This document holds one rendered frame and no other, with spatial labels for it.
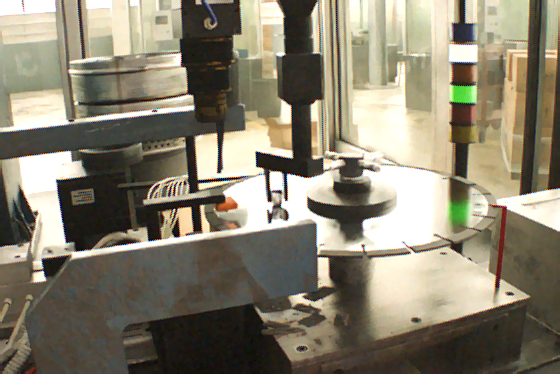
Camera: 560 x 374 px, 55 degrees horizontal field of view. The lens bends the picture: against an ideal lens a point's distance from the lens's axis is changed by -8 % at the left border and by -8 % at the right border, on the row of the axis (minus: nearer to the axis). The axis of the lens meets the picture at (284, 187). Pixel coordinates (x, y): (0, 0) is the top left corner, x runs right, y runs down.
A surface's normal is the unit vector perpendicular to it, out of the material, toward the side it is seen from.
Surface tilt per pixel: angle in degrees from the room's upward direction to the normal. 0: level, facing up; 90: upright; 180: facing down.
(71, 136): 90
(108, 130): 90
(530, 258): 90
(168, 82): 90
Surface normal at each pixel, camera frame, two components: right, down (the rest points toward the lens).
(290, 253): 0.34, 0.25
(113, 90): -0.07, 0.28
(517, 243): -0.94, 0.13
